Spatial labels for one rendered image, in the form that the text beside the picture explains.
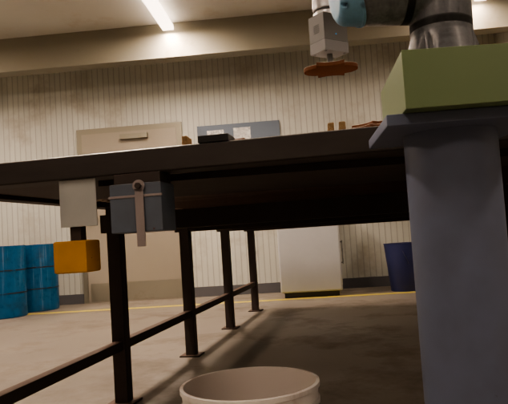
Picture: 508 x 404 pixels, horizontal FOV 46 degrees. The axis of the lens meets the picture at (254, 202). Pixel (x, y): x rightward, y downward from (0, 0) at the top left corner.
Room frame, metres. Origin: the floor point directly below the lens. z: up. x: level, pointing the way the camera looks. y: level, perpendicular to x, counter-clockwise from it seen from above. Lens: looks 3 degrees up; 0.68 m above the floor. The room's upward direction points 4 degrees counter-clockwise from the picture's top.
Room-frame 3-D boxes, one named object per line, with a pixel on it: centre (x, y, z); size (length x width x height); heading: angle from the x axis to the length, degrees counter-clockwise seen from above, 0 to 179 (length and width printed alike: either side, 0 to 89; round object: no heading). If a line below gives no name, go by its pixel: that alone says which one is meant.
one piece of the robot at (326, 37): (1.61, -0.23, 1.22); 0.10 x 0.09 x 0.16; 34
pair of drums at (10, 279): (6.74, 2.70, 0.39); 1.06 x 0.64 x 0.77; 175
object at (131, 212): (1.48, 0.28, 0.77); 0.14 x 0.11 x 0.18; 79
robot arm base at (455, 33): (1.11, -0.38, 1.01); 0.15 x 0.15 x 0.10
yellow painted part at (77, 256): (1.51, 0.46, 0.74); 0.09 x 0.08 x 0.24; 79
